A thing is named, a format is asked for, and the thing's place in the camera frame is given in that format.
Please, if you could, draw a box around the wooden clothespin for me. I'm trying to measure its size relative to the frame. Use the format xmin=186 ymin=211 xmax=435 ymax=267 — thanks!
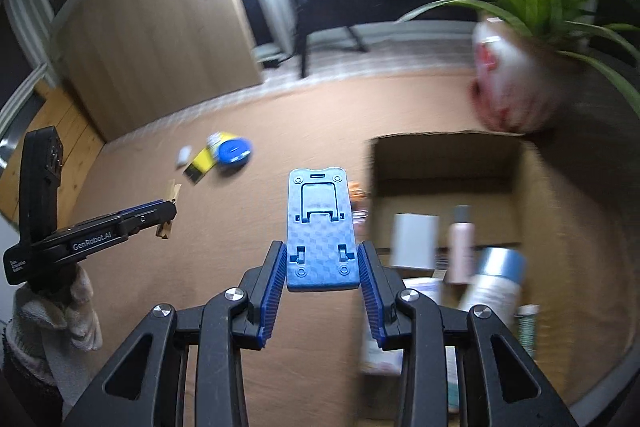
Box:
xmin=155 ymin=179 xmax=182 ymax=240

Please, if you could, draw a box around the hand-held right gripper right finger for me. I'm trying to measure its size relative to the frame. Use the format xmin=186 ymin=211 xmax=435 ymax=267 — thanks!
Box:
xmin=357 ymin=241 xmax=576 ymax=427

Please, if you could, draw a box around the person's left hand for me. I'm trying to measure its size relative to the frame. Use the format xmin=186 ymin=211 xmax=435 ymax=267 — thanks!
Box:
xmin=5 ymin=264 xmax=103 ymax=373

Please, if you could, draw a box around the green leafy plant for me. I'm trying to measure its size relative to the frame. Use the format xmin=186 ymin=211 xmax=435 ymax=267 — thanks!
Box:
xmin=352 ymin=0 xmax=640 ymax=108

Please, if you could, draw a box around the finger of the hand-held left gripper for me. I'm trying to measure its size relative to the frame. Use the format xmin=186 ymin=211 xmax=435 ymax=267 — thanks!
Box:
xmin=120 ymin=201 xmax=173 ymax=215
xmin=117 ymin=204 xmax=178 ymax=238

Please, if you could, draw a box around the brown blanket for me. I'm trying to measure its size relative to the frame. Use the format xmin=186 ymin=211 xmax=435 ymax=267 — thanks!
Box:
xmin=50 ymin=67 xmax=601 ymax=427

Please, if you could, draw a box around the blue phone stand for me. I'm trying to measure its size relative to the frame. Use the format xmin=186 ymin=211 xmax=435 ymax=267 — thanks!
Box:
xmin=286 ymin=167 xmax=362 ymax=293

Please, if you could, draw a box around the white bottle with blue cap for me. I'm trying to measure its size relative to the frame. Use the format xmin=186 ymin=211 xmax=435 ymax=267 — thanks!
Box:
xmin=457 ymin=247 xmax=528 ymax=338

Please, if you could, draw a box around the yellow and blue packet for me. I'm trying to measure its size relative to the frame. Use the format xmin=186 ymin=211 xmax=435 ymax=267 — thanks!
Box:
xmin=206 ymin=132 xmax=238 ymax=158

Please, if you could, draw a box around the white charger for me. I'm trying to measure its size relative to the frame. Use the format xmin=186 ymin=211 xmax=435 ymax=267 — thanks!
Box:
xmin=390 ymin=213 xmax=441 ymax=270

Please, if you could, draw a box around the black tripod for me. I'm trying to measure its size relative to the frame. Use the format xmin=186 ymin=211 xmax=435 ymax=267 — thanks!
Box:
xmin=290 ymin=0 xmax=371 ymax=78

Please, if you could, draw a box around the large beige wooden board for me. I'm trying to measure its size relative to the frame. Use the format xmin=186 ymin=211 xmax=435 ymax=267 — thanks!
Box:
xmin=52 ymin=0 xmax=265 ymax=142

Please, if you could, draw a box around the person's left forearm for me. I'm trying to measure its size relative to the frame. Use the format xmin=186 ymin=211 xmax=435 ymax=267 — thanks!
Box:
xmin=0 ymin=332 xmax=66 ymax=427

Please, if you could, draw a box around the pine wood panel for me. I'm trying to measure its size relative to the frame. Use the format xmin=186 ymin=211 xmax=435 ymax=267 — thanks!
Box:
xmin=0 ymin=82 xmax=107 ymax=228

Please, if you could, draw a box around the yellow and black card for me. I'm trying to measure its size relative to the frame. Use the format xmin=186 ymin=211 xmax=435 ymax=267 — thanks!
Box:
xmin=183 ymin=148 xmax=219 ymax=182

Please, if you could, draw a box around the cardboard box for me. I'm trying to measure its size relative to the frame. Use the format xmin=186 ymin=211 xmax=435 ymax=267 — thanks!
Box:
xmin=367 ymin=129 xmax=601 ymax=418

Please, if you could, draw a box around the white box with blue dots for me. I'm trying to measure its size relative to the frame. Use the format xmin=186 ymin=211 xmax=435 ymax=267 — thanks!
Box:
xmin=360 ymin=322 xmax=407 ymax=375

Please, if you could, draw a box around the small pink bottle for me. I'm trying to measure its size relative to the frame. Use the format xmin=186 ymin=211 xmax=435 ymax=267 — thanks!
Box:
xmin=446 ymin=205 xmax=476 ymax=285

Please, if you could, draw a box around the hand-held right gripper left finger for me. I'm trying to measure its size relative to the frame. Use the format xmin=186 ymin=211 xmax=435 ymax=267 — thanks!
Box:
xmin=62 ymin=239 xmax=288 ymax=427

